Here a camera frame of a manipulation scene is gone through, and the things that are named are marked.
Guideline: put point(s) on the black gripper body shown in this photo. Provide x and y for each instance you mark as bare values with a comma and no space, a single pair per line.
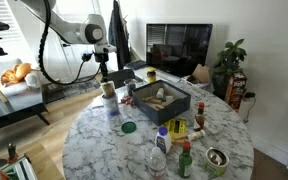
102,58

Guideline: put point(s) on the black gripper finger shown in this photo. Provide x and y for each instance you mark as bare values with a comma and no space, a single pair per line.
104,81

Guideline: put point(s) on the clear plastic cup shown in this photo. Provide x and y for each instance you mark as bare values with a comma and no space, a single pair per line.
110,105

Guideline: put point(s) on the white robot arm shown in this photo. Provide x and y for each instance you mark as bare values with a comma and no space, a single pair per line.
91,31

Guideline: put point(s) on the dark glass cup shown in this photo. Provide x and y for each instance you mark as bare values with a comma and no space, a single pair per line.
130,85

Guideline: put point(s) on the dark hanging jacket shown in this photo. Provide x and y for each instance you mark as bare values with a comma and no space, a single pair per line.
117,36

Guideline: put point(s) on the red candy wrappers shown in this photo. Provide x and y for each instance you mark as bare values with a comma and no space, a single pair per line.
127,100

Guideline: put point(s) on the yellow lid vitamin bottle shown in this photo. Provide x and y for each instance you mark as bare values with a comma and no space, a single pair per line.
151,75

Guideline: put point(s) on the green plastic lid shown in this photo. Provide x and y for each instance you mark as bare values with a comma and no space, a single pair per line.
128,127

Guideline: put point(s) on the dark blue cardboard box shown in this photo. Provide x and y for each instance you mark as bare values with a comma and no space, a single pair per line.
161,101

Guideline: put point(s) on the black television screen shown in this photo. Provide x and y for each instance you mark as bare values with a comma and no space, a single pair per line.
177,48

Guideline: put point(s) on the white bottle blue cap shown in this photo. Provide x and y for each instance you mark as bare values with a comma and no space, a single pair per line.
163,139

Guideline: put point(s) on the orange plush toy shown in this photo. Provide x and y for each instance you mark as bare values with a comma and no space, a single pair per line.
19,72

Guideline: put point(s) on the yellow packet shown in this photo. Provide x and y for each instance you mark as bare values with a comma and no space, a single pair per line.
176,127

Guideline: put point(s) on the brown cardboard box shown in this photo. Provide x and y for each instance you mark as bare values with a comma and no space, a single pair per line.
200,75

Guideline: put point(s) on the clear water bottle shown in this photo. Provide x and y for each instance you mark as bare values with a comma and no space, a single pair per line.
157,164

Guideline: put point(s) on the red cap sauce bottle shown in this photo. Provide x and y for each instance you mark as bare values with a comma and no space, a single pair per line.
199,118

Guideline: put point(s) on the small white lying bottle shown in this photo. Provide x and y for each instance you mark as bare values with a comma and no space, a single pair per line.
196,135

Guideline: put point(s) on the green hot sauce bottle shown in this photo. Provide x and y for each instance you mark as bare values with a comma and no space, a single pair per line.
185,161

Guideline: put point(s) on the green potted plant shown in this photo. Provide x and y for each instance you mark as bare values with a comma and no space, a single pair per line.
228,62

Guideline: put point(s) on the orange snack box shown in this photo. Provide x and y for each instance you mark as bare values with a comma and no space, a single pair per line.
235,90

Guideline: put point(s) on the green open tin can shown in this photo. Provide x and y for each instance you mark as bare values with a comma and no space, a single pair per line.
215,161

